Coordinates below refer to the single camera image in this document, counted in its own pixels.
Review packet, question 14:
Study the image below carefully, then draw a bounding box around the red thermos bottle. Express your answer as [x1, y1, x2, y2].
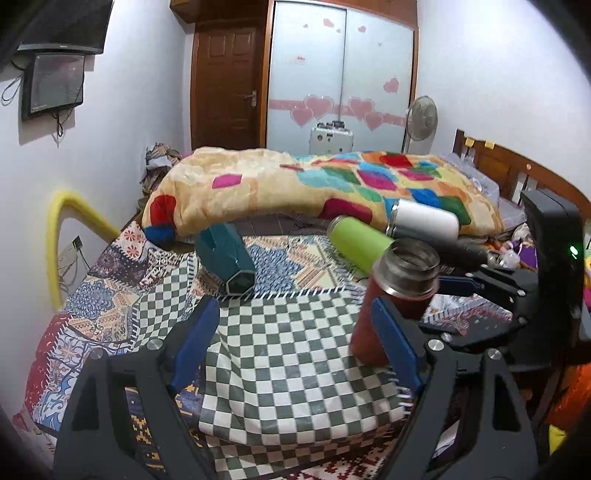
[349, 238, 440, 367]

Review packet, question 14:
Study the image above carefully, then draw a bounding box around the dark teal faceted cup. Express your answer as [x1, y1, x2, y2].
[194, 223, 256, 296]

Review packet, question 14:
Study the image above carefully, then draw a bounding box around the black thermos bottle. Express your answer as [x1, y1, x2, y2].
[386, 226, 500, 272]

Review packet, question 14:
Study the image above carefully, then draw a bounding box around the white bottle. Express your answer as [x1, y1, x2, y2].
[386, 199, 460, 240]

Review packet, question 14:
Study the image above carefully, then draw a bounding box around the grey pillow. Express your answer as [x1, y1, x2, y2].
[443, 153, 527, 232]

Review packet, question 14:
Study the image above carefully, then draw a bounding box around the green bottle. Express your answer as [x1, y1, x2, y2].
[327, 216, 394, 274]

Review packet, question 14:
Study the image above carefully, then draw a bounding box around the wooden bed headboard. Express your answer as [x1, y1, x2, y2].
[453, 129, 590, 221]

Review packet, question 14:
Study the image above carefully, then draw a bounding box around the patterned checkered bed sheet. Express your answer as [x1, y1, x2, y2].
[14, 223, 413, 479]

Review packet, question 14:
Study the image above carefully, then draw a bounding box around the standing electric fan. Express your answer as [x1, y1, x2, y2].
[403, 95, 438, 154]

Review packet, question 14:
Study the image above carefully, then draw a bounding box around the white box appliance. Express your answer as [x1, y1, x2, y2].
[308, 120, 353, 155]

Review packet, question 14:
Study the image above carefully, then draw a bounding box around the wardrobe with heart stickers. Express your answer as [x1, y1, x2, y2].
[169, 0, 421, 157]

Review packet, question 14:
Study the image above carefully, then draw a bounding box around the yellow foam tube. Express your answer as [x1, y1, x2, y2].
[45, 189, 120, 312]

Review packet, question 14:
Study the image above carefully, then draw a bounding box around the colourful patchwork blanket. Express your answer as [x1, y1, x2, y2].
[141, 147, 504, 244]

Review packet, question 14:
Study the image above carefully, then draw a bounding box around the pile of clothes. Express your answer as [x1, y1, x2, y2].
[140, 143, 182, 197]

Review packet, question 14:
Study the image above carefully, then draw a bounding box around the brown wooden door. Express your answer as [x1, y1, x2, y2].
[189, 18, 263, 150]

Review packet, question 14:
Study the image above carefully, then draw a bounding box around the wall power socket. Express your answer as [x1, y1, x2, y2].
[57, 236, 83, 275]

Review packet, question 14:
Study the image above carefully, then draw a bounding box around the small wall mounted monitor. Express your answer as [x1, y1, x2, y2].
[21, 53, 85, 121]

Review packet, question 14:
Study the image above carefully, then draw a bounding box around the wall mounted black television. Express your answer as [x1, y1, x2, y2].
[17, 0, 113, 55]

